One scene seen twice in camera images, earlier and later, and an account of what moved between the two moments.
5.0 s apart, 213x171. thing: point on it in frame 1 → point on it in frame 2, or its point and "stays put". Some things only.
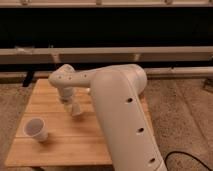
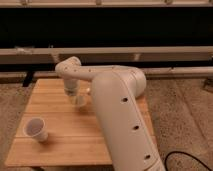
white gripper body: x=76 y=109 → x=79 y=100
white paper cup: x=35 y=127 stays put
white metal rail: x=106 y=54 stays put
